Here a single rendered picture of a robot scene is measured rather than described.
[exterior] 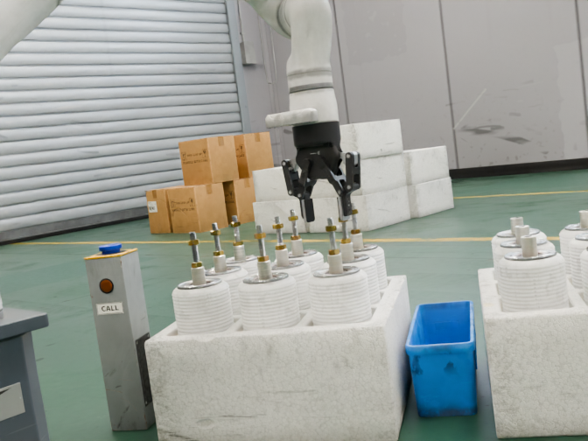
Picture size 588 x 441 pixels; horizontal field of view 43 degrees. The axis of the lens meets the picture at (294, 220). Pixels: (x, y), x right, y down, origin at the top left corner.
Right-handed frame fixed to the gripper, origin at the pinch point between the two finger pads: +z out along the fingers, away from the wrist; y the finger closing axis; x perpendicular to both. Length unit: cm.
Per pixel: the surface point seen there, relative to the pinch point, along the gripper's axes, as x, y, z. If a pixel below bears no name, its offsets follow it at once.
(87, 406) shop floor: 9, 57, 35
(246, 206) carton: -284, 267, 21
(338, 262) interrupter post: 0.4, -1.4, 8.0
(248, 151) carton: -296, 268, -16
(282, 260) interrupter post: -5.2, 14.4, 8.4
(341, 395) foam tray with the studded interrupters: 6.8, -3.5, 27.2
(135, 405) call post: 14.7, 35.4, 30.3
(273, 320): 8.0, 7.0, 15.7
